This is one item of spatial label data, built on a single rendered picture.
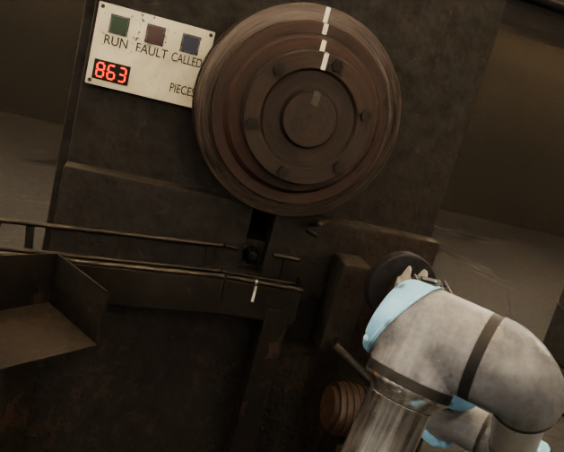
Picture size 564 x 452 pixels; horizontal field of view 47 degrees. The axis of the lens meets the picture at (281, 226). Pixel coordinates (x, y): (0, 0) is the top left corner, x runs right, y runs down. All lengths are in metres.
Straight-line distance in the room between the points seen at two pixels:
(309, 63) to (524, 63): 7.49
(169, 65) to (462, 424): 0.98
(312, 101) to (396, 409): 0.72
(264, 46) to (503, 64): 7.33
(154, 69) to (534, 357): 1.05
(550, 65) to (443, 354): 8.23
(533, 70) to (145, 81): 7.59
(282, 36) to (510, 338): 0.84
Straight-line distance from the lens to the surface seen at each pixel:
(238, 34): 1.41
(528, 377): 0.82
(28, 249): 1.57
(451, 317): 0.82
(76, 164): 1.57
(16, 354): 1.27
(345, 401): 1.55
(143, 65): 1.54
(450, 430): 1.21
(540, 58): 8.87
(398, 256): 1.36
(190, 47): 1.53
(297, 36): 1.40
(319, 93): 1.36
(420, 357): 0.82
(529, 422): 0.87
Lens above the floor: 1.20
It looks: 13 degrees down
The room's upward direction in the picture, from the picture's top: 15 degrees clockwise
